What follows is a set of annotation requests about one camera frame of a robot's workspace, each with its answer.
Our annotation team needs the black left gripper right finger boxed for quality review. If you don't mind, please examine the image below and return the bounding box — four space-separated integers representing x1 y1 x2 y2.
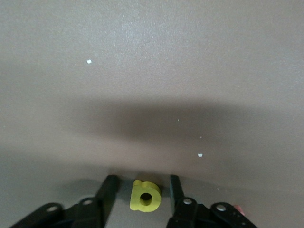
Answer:
166 174 258 228

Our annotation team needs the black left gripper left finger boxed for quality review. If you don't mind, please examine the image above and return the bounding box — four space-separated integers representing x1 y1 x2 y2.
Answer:
9 174 119 228

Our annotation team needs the yellow foam letter a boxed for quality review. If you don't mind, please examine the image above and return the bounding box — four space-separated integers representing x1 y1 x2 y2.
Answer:
129 180 162 212

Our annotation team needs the brown table cover sheet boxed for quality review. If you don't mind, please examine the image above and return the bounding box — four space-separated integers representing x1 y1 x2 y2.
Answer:
0 0 304 228

